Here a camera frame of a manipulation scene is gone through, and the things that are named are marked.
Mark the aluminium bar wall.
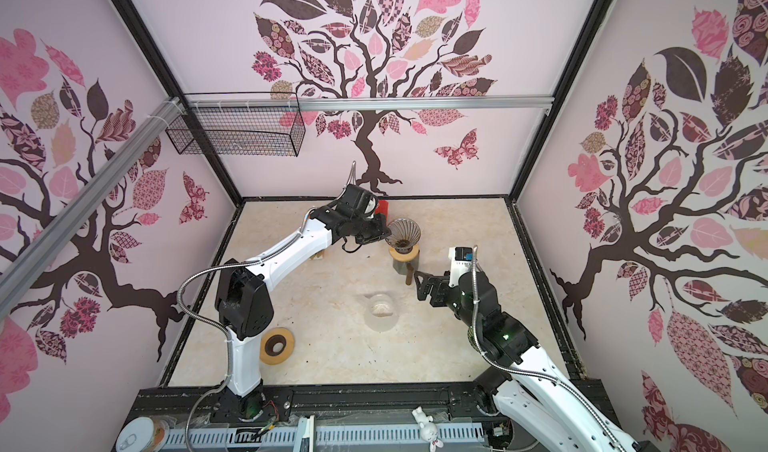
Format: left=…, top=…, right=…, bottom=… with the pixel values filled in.
left=1, top=98, right=183, bottom=317
left=187, top=95, right=554, bottom=111

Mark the white cable duct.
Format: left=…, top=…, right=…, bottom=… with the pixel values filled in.
left=190, top=423, right=486, bottom=451

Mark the wooden dripper ring stand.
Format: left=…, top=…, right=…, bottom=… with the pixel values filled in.
left=389, top=245, right=420, bottom=263

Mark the grey glass pitcher wooden handle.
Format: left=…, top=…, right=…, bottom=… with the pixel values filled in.
left=393, top=259, right=419, bottom=286

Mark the red snack bag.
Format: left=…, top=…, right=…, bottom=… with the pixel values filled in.
left=375, top=199, right=389, bottom=219

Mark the frosted white glass pitcher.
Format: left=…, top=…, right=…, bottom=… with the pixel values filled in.
left=363, top=293, right=399, bottom=332

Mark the white toy figure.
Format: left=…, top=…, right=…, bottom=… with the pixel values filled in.
left=411, top=406, right=444, bottom=452

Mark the aluminium bar left wall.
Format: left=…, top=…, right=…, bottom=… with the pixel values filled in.
left=1, top=98, right=183, bottom=317

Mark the black wire basket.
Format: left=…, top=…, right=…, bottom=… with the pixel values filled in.
left=165, top=92, right=307, bottom=157

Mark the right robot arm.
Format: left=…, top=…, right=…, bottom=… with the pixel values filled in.
left=414, top=270, right=657, bottom=451

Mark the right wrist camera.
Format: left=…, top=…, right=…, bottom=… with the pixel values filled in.
left=449, top=246, right=474, bottom=287

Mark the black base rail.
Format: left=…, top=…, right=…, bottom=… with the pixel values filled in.
left=125, top=377, right=502, bottom=425

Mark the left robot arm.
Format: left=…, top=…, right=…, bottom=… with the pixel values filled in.
left=214, top=184, right=391, bottom=420

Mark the aluminium bar back wall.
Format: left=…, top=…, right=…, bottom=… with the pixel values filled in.
left=187, top=95, right=554, bottom=111

